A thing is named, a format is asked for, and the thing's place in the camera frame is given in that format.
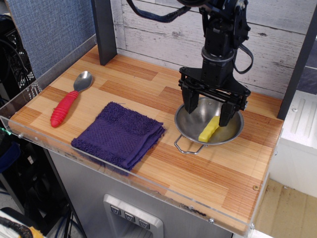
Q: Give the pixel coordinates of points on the dark grey right post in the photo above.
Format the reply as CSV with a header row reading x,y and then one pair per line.
x,y
299,67

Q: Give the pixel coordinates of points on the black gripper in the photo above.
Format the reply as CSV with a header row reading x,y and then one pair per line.
x,y
215,80

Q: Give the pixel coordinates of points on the yellow ridged tube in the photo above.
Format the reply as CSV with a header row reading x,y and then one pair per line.
x,y
210,129

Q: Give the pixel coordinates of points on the yellow object at bottom left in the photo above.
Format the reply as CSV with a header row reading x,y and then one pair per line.
x,y
36,233

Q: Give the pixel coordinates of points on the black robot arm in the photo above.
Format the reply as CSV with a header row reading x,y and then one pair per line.
x,y
225,29

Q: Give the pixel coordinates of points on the spoon with red handle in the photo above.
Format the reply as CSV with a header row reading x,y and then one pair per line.
x,y
82,82

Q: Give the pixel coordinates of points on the steel bowl with wire handles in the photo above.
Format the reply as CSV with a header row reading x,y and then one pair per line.
x,y
191,125

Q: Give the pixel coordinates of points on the purple folded cloth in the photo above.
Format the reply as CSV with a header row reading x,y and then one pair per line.
x,y
119,136

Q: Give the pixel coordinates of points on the black plastic crate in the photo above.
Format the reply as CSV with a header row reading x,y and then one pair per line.
x,y
16,72

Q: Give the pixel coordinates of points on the dark grey left post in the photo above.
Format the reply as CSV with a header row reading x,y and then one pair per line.
x,y
104,29

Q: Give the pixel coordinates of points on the blue fabric partition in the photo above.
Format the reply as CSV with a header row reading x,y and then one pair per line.
x,y
54,33

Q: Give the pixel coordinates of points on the dark grey post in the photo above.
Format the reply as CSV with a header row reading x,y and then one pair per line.
x,y
299,67
104,29

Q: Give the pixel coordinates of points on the silver button panel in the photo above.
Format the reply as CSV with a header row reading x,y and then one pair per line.
x,y
127,221

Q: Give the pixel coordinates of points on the clear acrylic table guard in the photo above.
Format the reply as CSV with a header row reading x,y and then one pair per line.
x,y
215,191

